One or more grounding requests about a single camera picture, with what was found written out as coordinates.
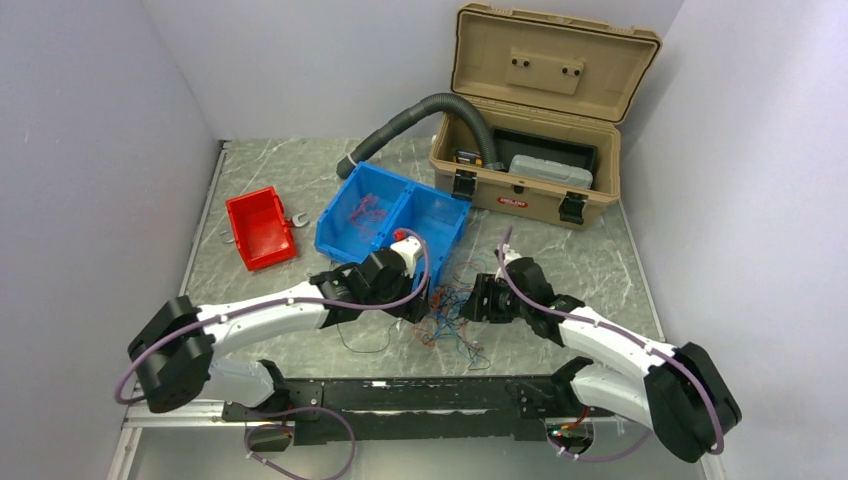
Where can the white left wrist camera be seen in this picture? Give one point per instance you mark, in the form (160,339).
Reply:
(410,249)

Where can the black tray in toolbox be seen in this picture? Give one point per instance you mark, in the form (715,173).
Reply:
(510,143)

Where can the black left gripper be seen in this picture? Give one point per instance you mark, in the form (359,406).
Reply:
(410,307)

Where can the tan plastic toolbox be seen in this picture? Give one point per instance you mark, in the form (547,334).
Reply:
(544,74)

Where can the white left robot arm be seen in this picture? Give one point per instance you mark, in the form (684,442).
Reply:
(180,354)

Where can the grey plastic organizer case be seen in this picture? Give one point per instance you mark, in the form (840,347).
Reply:
(551,171)

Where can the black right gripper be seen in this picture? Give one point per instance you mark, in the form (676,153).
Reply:
(486,286)

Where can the red plastic bin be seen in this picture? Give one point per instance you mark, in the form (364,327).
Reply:
(261,232)

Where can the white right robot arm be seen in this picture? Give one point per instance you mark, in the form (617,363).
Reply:
(677,393)

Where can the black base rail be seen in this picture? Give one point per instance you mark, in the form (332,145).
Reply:
(426,408)

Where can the blue two-compartment plastic bin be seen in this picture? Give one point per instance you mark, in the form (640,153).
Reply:
(373,203)

